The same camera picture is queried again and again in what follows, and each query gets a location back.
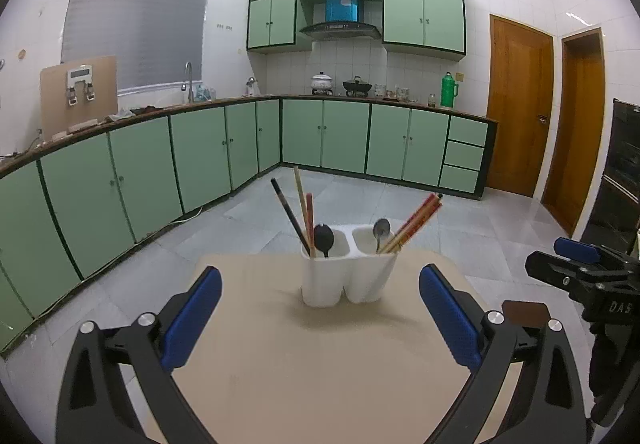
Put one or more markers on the closed wooden door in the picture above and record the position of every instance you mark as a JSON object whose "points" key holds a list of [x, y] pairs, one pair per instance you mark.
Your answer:
{"points": [[517, 104]]}

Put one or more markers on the metal faucet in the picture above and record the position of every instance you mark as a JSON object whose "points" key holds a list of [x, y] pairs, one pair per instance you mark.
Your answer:
{"points": [[189, 82]]}

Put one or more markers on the cardboard panel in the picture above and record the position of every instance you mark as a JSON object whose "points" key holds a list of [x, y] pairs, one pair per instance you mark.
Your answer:
{"points": [[52, 99]]}

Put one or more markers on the silver spoon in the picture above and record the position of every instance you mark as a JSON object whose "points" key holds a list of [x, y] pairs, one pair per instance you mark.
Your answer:
{"points": [[382, 227]]}

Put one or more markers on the white wall device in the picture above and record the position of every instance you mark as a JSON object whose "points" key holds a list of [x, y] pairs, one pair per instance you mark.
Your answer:
{"points": [[80, 74]]}

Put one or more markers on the black wok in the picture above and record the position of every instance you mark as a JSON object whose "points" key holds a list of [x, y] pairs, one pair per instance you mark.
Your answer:
{"points": [[357, 86]]}

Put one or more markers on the green kitchen cabinets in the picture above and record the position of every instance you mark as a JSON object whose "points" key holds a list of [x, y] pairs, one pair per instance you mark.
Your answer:
{"points": [[75, 194], [442, 17]]}

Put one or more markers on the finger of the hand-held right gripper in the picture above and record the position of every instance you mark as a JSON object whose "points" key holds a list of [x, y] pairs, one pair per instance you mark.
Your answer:
{"points": [[547, 269], [577, 249]]}

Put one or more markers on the green upper kitchen cabinets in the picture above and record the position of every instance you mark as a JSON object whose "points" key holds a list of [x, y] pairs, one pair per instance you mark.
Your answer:
{"points": [[442, 17]]}

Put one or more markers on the green thermos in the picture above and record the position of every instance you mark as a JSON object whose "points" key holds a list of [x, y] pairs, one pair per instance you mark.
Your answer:
{"points": [[448, 92]]}

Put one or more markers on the black spoon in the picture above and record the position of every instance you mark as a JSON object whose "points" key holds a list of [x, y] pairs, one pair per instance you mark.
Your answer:
{"points": [[324, 238]]}

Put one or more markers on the white utensil holder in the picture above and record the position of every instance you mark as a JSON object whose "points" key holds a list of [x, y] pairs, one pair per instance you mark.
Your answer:
{"points": [[325, 279]]}

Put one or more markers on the black shelf rack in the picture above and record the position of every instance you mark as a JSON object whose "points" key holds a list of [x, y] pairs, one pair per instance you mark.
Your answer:
{"points": [[620, 174]]}

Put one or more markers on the white cooking pot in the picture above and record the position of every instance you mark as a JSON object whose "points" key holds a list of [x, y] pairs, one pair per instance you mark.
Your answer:
{"points": [[322, 83]]}

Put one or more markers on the black range hood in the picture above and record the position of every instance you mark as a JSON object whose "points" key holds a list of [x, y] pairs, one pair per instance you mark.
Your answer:
{"points": [[340, 29]]}

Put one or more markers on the brown stool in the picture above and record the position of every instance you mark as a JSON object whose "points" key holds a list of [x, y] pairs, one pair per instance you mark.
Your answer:
{"points": [[525, 310]]}

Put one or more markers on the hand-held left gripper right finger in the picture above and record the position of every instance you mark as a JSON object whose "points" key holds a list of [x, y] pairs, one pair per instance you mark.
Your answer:
{"points": [[450, 319]]}

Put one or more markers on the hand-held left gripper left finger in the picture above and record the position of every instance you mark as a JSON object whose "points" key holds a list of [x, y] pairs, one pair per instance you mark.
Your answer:
{"points": [[192, 319]]}

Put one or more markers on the open wooden door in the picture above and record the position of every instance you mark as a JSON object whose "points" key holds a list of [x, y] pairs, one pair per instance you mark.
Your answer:
{"points": [[582, 134]]}

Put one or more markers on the green lower kitchen cabinets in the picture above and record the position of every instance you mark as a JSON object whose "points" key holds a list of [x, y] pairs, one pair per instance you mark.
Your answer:
{"points": [[75, 194]]}

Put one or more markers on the grey window blind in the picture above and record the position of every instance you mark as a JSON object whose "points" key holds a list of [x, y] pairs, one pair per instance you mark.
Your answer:
{"points": [[135, 14]]}

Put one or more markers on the wooden chopstick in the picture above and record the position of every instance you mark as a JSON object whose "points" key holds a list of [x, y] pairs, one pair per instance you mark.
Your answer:
{"points": [[300, 194]]}

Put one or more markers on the blue box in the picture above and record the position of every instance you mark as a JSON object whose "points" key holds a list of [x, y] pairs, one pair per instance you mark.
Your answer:
{"points": [[342, 8]]}

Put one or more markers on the black chopstick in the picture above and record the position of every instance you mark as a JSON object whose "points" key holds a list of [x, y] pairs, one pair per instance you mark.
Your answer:
{"points": [[287, 211]]}

